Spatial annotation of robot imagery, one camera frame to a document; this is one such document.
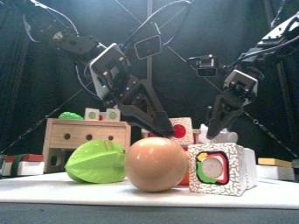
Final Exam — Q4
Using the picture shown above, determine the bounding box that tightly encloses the small cucumber sushi roll piece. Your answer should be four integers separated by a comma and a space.
106, 108, 122, 122
83, 107, 100, 122

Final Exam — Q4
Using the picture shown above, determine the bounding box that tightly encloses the sushi block with red centre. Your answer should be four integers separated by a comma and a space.
167, 116, 195, 146

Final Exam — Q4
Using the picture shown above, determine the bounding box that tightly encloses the wooden toy bench with holes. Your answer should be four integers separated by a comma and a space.
42, 117, 132, 175

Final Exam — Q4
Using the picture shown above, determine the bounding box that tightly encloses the large speckled sushi roll block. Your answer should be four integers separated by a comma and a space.
188, 142, 258, 197

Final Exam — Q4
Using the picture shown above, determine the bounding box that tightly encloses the yellow egg nigiri sushi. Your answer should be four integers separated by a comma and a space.
257, 157, 297, 182

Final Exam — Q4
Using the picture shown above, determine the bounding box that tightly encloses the red nigiri sushi dark band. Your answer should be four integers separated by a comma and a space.
2, 153, 46, 178

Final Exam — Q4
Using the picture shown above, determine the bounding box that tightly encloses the green bumpy toy vegetable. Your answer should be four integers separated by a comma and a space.
58, 111, 84, 121

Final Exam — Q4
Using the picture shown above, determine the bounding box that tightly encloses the brown toy egg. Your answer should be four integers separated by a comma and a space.
124, 136, 191, 193

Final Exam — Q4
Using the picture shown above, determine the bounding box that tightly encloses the green starfruit toy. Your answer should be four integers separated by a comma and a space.
63, 138, 128, 185

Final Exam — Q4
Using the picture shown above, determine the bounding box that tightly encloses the orange toy piece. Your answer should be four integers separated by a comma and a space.
178, 145, 192, 186

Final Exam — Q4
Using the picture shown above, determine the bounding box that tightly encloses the white board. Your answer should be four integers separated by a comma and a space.
0, 171, 299, 210

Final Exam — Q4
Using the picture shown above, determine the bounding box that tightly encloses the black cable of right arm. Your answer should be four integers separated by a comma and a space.
229, 34, 299, 68

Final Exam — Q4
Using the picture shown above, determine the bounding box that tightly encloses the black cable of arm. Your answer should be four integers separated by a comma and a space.
123, 0, 194, 49
229, 34, 299, 68

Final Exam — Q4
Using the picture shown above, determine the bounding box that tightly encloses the vertical metal frame post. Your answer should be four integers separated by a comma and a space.
146, 0, 155, 84

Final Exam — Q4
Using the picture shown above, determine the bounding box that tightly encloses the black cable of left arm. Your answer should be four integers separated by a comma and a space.
123, 0, 194, 49

